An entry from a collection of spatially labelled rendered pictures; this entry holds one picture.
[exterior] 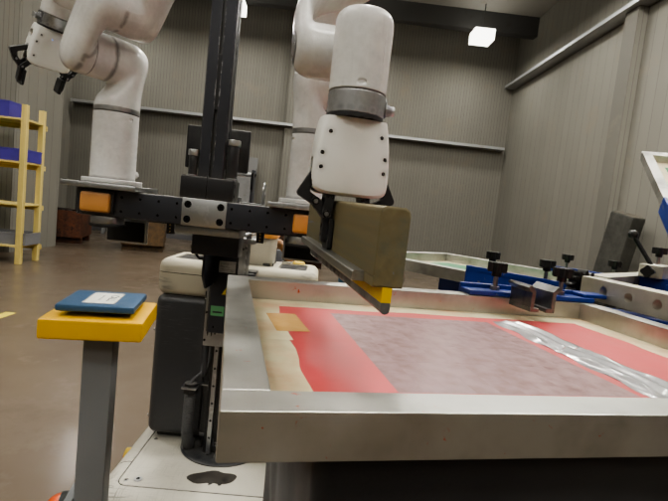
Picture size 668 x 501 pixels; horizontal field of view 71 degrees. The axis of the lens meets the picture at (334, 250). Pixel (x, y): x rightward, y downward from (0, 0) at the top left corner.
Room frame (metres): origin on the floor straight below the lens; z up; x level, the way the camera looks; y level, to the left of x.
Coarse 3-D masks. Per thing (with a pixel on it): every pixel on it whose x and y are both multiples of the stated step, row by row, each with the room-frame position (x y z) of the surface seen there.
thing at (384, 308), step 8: (320, 256) 0.73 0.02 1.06; (328, 264) 0.66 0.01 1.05; (336, 272) 0.61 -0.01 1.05; (344, 280) 0.57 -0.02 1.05; (352, 288) 0.53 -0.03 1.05; (360, 288) 0.49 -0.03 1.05; (368, 296) 0.46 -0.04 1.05; (376, 304) 0.44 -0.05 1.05; (384, 304) 0.43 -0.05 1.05; (384, 312) 0.43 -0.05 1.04
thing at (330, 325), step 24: (288, 312) 0.77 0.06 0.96; (312, 312) 0.78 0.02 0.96; (336, 312) 0.80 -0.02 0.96; (360, 312) 0.83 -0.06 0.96; (312, 336) 0.64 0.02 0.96; (336, 336) 0.65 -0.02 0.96; (360, 336) 0.66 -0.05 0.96; (384, 336) 0.68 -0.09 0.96; (408, 336) 0.69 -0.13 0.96; (432, 336) 0.71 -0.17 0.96; (456, 336) 0.73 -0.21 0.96; (480, 336) 0.74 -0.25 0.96; (504, 336) 0.76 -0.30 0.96; (576, 336) 0.82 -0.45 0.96; (600, 336) 0.84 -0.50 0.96
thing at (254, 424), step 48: (240, 288) 0.75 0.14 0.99; (288, 288) 0.86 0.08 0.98; (336, 288) 0.88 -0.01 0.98; (240, 336) 0.48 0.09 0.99; (240, 384) 0.35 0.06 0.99; (240, 432) 0.31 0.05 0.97; (288, 432) 0.32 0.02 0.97; (336, 432) 0.32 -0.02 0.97; (384, 432) 0.33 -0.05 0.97; (432, 432) 0.34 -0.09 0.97; (480, 432) 0.35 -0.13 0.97; (528, 432) 0.36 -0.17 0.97; (576, 432) 0.37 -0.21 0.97; (624, 432) 0.38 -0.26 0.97
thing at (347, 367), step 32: (320, 352) 0.57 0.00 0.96; (352, 352) 0.58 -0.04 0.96; (384, 352) 0.60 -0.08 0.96; (416, 352) 0.61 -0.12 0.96; (448, 352) 0.63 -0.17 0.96; (480, 352) 0.65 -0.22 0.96; (512, 352) 0.67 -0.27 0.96; (544, 352) 0.69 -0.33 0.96; (320, 384) 0.46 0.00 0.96; (352, 384) 0.47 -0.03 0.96; (384, 384) 0.48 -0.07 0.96; (416, 384) 0.49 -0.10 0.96; (448, 384) 0.50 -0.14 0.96; (480, 384) 0.51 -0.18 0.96; (512, 384) 0.53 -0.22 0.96; (544, 384) 0.54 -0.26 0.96; (576, 384) 0.55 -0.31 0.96; (608, 384) 0.57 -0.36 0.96
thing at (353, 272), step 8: (304, 240) 0.75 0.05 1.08; (312, 240) 0.73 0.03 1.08; (312, 248) 0.67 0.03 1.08; (320, 248) 0.62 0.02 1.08; (328, 256) 0.56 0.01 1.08; (336, 256) 0.54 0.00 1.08; (336, 264) 0.51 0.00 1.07; (344, 264) 0.48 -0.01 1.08; (352, 264) 0.49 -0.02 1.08; (344, 272) 0.48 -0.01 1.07; (352, 272) 0.45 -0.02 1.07; (360, 272) 0.45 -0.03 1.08; (360, 280) 0.45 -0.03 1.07
